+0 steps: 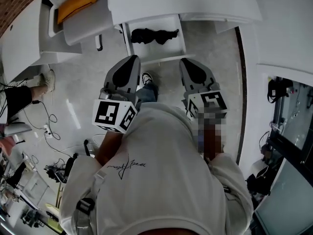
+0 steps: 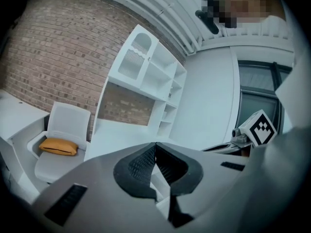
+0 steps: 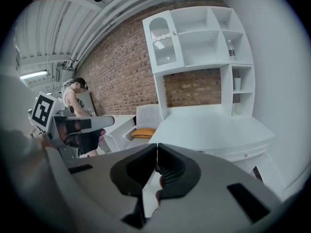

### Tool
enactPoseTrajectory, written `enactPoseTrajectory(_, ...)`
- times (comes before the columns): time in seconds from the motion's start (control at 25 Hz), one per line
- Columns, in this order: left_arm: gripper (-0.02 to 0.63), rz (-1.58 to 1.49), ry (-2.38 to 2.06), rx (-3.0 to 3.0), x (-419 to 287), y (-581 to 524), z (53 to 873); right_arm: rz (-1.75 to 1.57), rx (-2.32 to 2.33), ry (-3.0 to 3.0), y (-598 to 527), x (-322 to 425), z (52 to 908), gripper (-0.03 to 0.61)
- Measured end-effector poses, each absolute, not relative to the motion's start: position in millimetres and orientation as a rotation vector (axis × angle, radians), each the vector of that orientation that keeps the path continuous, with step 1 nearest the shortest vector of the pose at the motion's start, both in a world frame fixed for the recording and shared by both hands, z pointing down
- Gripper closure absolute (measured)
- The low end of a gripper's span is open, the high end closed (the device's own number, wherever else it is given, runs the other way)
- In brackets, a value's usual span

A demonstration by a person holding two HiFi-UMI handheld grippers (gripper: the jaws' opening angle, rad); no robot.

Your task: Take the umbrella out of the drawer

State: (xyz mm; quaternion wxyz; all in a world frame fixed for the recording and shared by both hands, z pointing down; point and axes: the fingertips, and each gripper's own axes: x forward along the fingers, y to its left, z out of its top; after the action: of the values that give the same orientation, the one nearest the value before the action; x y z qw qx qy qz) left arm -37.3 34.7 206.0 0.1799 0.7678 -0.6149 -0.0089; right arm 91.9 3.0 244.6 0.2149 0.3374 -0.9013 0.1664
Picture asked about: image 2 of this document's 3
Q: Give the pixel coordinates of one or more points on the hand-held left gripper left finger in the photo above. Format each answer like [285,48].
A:
[124,176]

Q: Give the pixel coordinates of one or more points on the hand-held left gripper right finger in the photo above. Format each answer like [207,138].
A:
[192,176]

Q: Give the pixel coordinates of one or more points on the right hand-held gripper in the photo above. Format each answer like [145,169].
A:
[262,130]

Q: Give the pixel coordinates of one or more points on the dark framed window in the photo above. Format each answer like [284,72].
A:
[257,101]

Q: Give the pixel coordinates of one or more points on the person's white shirt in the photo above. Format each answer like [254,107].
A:
[286,178]

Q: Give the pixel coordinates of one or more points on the orange cushion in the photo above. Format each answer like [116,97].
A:
[58,146]

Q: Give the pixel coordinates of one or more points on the white office chair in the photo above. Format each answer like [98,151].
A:
[65,118]

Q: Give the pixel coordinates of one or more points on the small dark shelf item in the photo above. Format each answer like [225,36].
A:
[170,94]

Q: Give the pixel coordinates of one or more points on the white table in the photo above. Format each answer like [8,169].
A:
[22,115]

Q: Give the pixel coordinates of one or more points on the white arched cabinet door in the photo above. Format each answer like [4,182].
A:
[134,57]

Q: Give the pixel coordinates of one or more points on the person's head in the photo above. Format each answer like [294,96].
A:
[243,4]

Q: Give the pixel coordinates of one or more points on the black head-mounted camera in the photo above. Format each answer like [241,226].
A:
[209,21]

